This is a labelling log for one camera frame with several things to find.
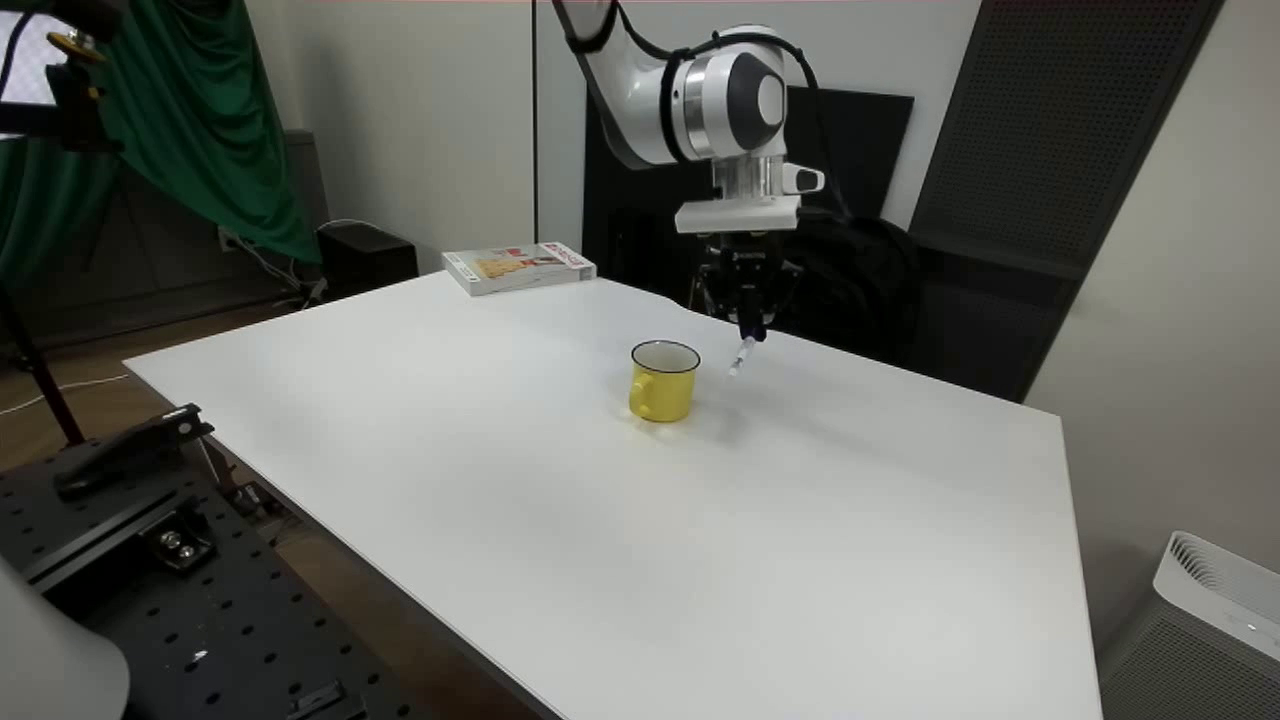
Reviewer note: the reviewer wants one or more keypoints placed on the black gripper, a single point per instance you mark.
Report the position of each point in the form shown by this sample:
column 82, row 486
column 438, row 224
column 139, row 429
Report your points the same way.
column 751, row 259

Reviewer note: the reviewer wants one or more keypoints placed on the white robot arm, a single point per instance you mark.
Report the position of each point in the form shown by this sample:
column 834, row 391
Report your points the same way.
column 724, row 103

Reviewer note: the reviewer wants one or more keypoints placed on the white rounded robot base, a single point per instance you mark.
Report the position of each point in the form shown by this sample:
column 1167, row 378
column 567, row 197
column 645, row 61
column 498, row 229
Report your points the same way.
column 55, row 666

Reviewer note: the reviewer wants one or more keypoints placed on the yellow enamel mug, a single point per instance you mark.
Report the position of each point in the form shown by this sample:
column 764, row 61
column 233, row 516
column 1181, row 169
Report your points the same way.
column 664, row 399

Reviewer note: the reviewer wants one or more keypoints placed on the small metal table clamp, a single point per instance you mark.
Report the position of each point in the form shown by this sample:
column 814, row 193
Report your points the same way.
column 702, row 298

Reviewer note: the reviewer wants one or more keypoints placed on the black backpack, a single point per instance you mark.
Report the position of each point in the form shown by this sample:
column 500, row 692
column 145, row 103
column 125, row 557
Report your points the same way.
column 862, row 284

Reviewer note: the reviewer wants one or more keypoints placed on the black speaker box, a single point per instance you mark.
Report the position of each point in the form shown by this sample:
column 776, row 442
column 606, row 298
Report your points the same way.
column 364, row 259

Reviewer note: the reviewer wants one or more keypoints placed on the white plastic bin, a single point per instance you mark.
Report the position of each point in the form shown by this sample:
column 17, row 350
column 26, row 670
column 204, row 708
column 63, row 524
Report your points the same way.
column 1214, row 602

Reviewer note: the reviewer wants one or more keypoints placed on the green cloth curtain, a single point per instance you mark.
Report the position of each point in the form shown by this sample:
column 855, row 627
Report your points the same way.
column 202, row 121

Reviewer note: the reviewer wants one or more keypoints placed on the black perforated breadboard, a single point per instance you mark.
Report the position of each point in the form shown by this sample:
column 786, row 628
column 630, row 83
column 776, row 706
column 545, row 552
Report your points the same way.
column 226, row 627

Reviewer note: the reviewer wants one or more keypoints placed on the black bench clamp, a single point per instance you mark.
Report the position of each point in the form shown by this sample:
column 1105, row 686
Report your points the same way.
column 125, row 452

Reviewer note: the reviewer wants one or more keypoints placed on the black tripod leg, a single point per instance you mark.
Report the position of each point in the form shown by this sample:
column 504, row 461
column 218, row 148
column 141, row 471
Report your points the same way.
column 40, row 373

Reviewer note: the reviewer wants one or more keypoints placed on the bright monitor screen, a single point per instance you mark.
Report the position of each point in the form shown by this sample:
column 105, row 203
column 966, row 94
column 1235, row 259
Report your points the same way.
column 26, row 61

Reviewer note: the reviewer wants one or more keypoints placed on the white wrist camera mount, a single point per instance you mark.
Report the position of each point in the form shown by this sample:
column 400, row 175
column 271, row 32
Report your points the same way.
column 733, row 216

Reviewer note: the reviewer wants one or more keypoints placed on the dark grey wall panel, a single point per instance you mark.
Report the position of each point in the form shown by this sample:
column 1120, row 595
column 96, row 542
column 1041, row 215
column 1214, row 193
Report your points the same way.
column 1055, row 133

